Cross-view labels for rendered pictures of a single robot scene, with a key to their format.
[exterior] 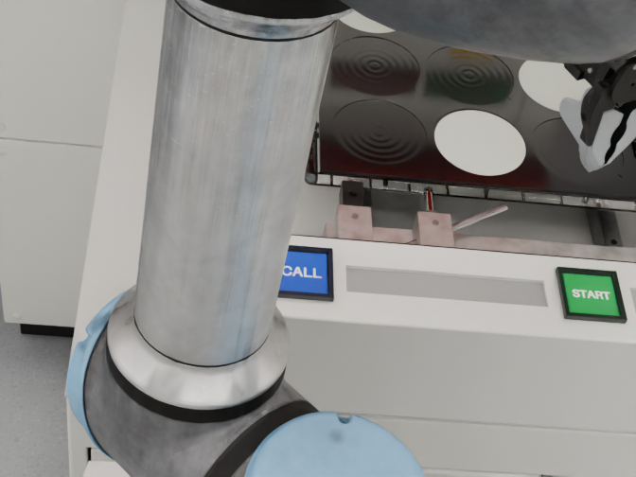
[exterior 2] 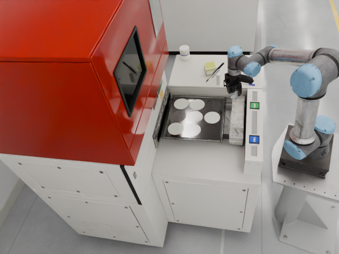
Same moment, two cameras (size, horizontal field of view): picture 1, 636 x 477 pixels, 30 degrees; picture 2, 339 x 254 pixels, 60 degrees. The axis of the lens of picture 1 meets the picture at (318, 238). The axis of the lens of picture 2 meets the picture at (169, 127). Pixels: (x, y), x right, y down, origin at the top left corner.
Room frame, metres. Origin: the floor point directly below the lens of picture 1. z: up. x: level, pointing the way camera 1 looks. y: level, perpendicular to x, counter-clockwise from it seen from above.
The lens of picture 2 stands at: (0.60, 1.03, 2.30)
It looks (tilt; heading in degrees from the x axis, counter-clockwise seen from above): 50 degrees down; 299
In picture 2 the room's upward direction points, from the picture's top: 12 degrees counter-clockwise
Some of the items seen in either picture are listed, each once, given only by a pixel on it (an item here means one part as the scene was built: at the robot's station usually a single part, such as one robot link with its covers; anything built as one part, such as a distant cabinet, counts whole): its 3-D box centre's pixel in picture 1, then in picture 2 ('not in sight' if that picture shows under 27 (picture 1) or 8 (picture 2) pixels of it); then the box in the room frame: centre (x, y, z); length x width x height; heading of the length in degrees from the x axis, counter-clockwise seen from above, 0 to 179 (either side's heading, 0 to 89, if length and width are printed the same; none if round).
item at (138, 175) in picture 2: not in sight; (151, 125); (1.25, 0.10, 1.02); 0.82 x 0.03 x 0.40; 99
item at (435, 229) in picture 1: (434, 251); (236, 126); (0.79, -0.11, 0.89); 0.08 x 0.03 x 0.03; 9
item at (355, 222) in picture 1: (353, 244); (236, 137); (0.77, -0.04, 0.89); 0.08 x 0.03 x 0.03; 9
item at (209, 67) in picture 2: not in sight; (210, 68); (1.05, -0.49, 1.00); 0.07 x 0.07 x 0.07; 28
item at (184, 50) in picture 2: not in sight; (184, 53); (1.27, -0.61, 1.01); 0.07 x 0.07 x 0.10
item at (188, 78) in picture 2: not in sight; (215, 77); (1.02, -0.53, 0.89); 0.62 x 0.35 x 0.14; 9
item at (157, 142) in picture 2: not in sight; (163, 117); (1.26, -0.08, 0.89); 0.44 x 0.02 x 0.10; 99
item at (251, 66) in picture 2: not in sight; (250, 65); (0.75, -0.18, 1.32); 0.11 x 0.11 x 0.08; 53
